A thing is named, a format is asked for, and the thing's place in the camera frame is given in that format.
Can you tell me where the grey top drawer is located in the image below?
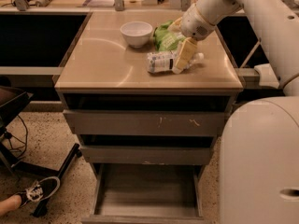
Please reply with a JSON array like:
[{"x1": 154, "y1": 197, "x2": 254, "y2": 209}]
[{"x1": 64, "y1": 110, "x2": 225, "y2": 136}]

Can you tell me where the person's bare leg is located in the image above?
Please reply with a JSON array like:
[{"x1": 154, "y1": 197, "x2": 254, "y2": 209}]
[{"x1": 0, "y1": 195, "x2": 21, "y2": 217}]

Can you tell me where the black chair base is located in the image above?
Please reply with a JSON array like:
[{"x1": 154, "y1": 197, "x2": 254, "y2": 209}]
[{"x1": 0, "y1": 85, "x2": 83, "y2": 218}]

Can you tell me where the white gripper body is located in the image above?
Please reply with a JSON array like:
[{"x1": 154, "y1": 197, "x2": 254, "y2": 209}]
[{"x1": 180, "y1": 4, "x2": 215, "y2": 41}]

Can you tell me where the grey middle drawer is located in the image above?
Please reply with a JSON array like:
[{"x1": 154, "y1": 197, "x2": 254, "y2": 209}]
[{"x1": 81, "y1": 146, "x2": 212, "y2": 165}]

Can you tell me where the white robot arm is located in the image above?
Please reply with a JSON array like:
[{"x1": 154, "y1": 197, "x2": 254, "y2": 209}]
[{"x1": 179, "y1": 0, "x2": 299, "y2": 224}]

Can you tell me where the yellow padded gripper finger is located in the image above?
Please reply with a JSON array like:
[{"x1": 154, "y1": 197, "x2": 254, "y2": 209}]
[
  {"x1": 172, "y1": 37, "x2": 197, "y2": 74},
  {"x1": 167, "y1": 18, "x2": 182, "y2": 33}
]

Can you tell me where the black and white sneaker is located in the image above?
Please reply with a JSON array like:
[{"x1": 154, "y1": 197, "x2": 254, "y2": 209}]
[{"x1": 17, "y1": 176, "x2": 60, "y2": 207}]

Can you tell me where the clear plastic water bottle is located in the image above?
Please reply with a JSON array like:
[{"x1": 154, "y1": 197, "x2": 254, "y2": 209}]
[{"x1": 146, "y1": 50, "x2": 205, "y2": 74}]

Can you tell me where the white stick with black tip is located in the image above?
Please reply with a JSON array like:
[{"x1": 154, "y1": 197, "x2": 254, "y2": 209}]
[{"x1": 239, "y1": 40, "x2": 260, "y2": 68}]

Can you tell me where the green snack bag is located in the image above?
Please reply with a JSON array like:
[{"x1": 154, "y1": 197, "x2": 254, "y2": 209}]
[{"x1": 153, "y1": 21, "x2": 185, "y2": 51}]

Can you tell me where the white curved plastic piece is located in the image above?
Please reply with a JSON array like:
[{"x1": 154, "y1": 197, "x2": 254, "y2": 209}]
[{"x1": 254, "y1": 63, "x2": 279, "y2": 89}]

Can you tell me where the grey bottom drawer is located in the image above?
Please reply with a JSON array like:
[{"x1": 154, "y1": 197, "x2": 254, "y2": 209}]
[{"x1": 81, "y1": 164, "x2": 212, "y2": 224}]

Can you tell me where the white ceramic bowl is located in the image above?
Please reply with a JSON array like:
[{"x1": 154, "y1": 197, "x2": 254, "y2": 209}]
[{"x1": 121, "y1": 21, "x2": 153, "y2": 48}]

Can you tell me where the paper booklet on counter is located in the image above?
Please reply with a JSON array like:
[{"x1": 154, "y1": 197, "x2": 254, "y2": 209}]
[{"x1": 82, "y1": 0, "x2": 114, "y2": 7}]

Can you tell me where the grey drawer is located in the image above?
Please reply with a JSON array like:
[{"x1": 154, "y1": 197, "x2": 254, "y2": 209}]
[
  {"x1": 81, "y1": 146, "x2": 212, "y2": 165},
  {"x1": 64, "y1": 110, "x2": 225, "y2": 136},
  {"x1": 81, "y1": 164, "x2": 212, "y2": 224}
]

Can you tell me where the black cable on floor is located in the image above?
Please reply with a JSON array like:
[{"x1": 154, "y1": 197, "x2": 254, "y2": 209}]
[{"x1": 3, "y1": 114, "x2": 30, "y2": 159}]

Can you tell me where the grey drawer cabinet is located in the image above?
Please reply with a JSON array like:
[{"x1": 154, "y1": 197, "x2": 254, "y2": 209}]
[{"x1": 54, "y1": 10, "x2": 245, "y2": 224}]

